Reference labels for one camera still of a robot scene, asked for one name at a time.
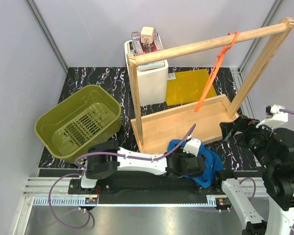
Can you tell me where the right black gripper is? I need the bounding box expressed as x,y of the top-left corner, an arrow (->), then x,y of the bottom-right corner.
219,113 -> 278,168

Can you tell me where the blue tank top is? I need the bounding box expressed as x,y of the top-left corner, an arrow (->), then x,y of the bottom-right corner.
167,140 -> 224,188

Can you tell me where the orange plastic hanger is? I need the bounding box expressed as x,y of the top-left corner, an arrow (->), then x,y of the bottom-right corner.
194,31 -> 239,112

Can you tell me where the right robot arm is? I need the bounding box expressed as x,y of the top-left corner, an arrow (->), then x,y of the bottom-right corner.
212,116 -> 294,235

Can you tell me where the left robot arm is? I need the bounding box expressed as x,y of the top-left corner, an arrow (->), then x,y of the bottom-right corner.
79,139 -> 207,194

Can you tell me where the black marble pattern mat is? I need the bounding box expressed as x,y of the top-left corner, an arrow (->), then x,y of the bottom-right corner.
38,67 -> 258,171

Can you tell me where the wooden clothes rack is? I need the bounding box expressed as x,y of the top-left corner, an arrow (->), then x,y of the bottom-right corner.
127,17 -> 294,154

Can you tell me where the yellow flat sheet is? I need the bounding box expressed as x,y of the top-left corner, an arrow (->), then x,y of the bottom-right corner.
166,69 -> 209,106

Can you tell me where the white rectangular bin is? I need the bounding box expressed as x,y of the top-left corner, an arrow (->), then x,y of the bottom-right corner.
124,40 -> 169,106

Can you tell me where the olive green plastic basket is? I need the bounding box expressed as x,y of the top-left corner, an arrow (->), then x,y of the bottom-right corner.
34,85 -> 122,164

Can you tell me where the books stack in bin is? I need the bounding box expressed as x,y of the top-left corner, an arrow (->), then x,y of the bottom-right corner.
131,29 -> 165,71

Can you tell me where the beige cube block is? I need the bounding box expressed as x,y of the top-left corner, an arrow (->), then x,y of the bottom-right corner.
140,26 -> 154,44

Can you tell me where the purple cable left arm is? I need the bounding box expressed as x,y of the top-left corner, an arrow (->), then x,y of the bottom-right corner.
48,123 -> 196,230

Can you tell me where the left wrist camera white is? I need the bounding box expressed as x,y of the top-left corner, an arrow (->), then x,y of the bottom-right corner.
183,138 -> 202,156

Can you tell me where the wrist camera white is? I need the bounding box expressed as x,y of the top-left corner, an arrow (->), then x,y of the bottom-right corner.
183,138 -> 202,156
256,104 -> 288,129

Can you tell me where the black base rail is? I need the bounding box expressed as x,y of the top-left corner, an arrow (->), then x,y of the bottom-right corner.
68,171 -> 225,204

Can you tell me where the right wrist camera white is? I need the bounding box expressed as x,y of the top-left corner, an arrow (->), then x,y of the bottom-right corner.
256,104 -> 288,129

